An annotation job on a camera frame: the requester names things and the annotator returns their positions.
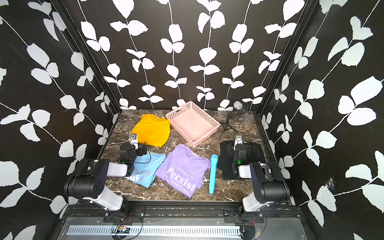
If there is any pink plastic basket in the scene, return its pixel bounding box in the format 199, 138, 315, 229
166, 101, 221, 148

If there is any yellow t-shirt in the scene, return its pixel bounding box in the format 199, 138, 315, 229
131, 114, 171, 148

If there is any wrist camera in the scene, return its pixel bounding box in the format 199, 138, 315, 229
234, 135, 243, 149
129, 134, 139, 150

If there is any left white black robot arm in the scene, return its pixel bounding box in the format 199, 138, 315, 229
64, 143, 148, 211

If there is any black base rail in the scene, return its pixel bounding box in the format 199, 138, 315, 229
62, 201, 305, 226

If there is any purple t-shirt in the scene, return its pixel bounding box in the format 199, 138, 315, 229
155, 144, 211, 198

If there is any light blue t-shirt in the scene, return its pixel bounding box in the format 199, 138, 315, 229
125, 151, 167, 188

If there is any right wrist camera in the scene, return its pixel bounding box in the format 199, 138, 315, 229
234, 135, 243, 149

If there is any black folded t-shirt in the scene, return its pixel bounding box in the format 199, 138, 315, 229
217, 141, 266, 180

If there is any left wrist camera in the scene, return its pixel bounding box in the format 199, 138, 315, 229
129, 134, 139, 150

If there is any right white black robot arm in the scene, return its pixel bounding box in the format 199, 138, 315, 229
232, 142, 291, 213

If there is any white perforated strip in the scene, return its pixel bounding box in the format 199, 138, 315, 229
65, 225, 241, 238

